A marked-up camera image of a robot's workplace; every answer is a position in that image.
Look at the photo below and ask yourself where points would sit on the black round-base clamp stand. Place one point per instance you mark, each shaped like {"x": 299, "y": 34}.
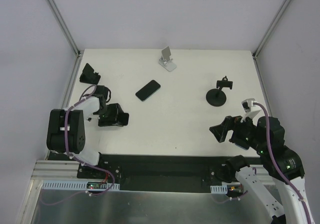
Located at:
{"x": 216, "y": 97}

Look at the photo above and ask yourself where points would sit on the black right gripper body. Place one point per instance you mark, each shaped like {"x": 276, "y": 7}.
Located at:
{"x": 233, "y": 130}

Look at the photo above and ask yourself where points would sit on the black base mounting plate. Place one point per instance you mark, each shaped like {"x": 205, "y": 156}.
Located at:
{"x": 151, "y": 173}

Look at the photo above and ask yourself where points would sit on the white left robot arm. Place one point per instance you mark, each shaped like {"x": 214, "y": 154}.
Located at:
{"x": 74, "y": 130}

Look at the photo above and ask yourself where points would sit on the aluminium frame rail right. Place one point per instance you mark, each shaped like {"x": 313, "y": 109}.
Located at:
{"x": 271, "y": 28}

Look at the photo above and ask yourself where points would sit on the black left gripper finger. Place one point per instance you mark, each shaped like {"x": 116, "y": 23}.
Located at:
{"x": 114, "y": 112}
{"x": 106, "y": 122}

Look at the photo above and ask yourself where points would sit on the white folding phone stand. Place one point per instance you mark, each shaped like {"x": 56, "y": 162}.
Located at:
{"x": 166, "y": 61}

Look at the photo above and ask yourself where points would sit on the white slotted cable duct right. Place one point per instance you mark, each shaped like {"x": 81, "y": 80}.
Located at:
{"x": 219, "y": 189}

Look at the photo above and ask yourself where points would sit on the white slotted cable duct left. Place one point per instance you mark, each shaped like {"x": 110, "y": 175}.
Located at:
{"x": 79, "y": 186}

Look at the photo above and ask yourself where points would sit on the black smartphone with teal edge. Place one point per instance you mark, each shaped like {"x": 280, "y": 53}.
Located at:
{"x": 148, "y": 90}

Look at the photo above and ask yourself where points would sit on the aluminium frame rail left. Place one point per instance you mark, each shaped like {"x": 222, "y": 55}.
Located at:
{"x": 63, "y": 26}

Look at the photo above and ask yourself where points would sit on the smartphone with blue edge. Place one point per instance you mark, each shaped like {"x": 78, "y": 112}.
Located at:
{"x": 242, "y": 143}

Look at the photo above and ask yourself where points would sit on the aluminium frame rail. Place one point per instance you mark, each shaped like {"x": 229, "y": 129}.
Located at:
{"x": 271, "y": 28}
{"x": 63, "y": 26}

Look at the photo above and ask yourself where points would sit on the white slotted cable duct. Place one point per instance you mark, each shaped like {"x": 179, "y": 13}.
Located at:
{"x": 79, "y": 186}
{"x": 219, "y": 189}

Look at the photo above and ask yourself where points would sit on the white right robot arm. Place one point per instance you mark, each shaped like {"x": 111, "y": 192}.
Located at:
{"x": 282, "y": 164}

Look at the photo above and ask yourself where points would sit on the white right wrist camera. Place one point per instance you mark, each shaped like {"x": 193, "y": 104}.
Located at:
{"x": 251, "y": 109}

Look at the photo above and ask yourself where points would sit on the black folding phone stand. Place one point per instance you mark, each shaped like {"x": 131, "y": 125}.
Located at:
{"x": 89, "y": 76}

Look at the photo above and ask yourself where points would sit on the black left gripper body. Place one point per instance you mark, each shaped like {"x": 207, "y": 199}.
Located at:
{"x": 95, "y": 89}

